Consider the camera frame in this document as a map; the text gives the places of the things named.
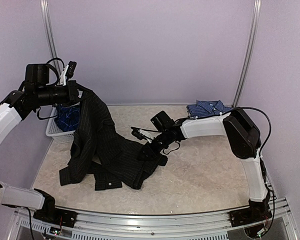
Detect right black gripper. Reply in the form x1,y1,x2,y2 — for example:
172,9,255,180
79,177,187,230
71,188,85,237
136,130,172,161

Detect white plastic laundry basket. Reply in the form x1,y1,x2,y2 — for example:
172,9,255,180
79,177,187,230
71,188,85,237
45,107,75,144

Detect black pinstripe long sleeve shirt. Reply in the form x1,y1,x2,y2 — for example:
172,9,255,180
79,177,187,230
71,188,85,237
59,91,168,191

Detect blue checked shirt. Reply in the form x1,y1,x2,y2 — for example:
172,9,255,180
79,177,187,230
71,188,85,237
186,100,232,118

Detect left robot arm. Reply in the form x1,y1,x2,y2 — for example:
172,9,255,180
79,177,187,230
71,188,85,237
0,61,80,223

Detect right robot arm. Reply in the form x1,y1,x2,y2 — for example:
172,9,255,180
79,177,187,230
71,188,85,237
131,107,271,222

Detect dark blue plaid shirt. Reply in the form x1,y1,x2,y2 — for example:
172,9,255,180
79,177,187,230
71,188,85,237
54,104,80,132

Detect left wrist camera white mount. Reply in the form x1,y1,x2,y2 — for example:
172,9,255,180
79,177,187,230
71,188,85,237
57,61,77,86

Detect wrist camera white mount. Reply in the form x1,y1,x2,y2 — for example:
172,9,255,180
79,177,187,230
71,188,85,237
57,61,77,86
131,126,154,143

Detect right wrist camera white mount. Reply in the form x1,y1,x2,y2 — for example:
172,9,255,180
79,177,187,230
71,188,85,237
131,126,154,143

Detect left aluminium frame post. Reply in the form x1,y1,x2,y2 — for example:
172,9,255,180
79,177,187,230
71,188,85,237
39,0,61,73

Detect aluminium frame post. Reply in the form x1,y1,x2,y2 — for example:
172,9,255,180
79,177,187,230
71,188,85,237
232,0,262,108
39,0,61,73

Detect front aluminium rail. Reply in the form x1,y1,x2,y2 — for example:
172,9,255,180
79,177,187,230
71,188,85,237
13,197,297,240

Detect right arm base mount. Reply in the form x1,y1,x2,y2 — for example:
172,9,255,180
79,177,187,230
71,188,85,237
229,196,272,228

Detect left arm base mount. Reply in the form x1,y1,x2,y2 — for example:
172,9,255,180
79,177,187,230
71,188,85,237
33,188,78,228

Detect right aluminium frame post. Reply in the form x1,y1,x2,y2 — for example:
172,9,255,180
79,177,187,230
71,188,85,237
232,0,262,108

